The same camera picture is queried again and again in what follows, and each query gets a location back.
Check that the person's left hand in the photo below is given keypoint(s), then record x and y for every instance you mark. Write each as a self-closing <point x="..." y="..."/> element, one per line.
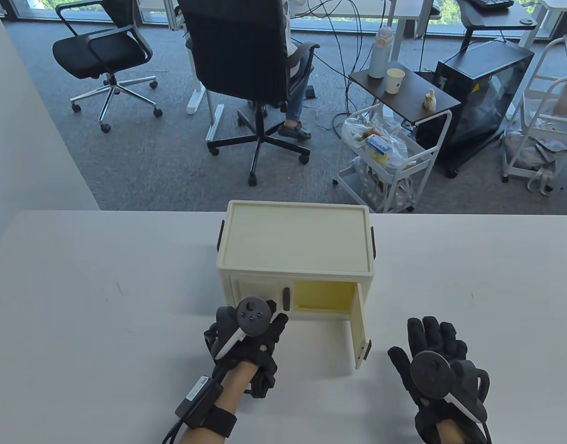
<point x="265" y="356"/>

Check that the person's right hand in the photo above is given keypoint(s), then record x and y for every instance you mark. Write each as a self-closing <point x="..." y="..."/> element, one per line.
<point x="431" y="333"/>

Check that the person's left forearm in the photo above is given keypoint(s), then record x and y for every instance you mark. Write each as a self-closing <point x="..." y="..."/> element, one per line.
<point x="235" y="384"/>

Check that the person's right forearm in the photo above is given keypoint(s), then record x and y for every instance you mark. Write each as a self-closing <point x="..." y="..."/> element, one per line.
<point x="450" y="434"/>

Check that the cream plastic cabinet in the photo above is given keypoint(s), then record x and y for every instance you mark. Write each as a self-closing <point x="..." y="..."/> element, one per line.
<point x="295" y="236"/>

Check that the black left hand controller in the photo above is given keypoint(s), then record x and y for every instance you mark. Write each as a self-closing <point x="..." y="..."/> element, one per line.
<point x="253" y="317"/>

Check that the black hand controller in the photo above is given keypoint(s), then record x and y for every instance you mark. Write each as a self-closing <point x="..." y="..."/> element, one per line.
<point x="431" y="374"/>
<point x="253" y="317"/>

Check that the black right hand controller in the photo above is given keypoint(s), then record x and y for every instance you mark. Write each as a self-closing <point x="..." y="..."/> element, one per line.
<point x="431" y="374"/>

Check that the clear plastic bag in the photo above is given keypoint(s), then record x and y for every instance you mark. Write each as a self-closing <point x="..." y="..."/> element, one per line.
<point x="380" y="141"/>

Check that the white metal rolling cart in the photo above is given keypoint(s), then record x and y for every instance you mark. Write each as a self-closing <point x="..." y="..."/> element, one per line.
<point x="538" y="129"/>

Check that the small beige figurine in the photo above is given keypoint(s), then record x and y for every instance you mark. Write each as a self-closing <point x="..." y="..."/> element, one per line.
<point x="430" y="100"/>

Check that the white cart brown top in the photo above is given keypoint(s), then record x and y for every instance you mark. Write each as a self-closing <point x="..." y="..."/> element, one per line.
<point x="403" y="88"/>

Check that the black computer tower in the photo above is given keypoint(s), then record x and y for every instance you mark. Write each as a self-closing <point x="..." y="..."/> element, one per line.
<point x="487" y="92"/>

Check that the white paper cup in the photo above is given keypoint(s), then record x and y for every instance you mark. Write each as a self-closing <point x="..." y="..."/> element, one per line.
<point x="395" y="81"/>

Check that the white desk leg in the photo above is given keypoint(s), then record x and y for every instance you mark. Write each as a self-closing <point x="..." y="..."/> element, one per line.
<point x="198" y="88"/>

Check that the grey water bottle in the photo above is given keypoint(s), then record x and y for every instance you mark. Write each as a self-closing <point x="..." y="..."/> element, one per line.
<point x="379" y="53"/>

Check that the black standing desk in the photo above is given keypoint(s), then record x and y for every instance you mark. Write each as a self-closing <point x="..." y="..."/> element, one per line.
<point x="501" y="21"/>

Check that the black keyboard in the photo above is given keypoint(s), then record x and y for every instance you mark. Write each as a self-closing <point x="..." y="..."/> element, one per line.
<point x="491" y="3"/>

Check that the empty black office chair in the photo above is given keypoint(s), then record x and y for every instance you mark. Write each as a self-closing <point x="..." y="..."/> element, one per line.
<point x="98" y="53"/>

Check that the black wrist camera pack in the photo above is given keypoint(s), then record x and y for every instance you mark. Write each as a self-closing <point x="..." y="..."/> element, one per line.
<point x="198" y="400"/>

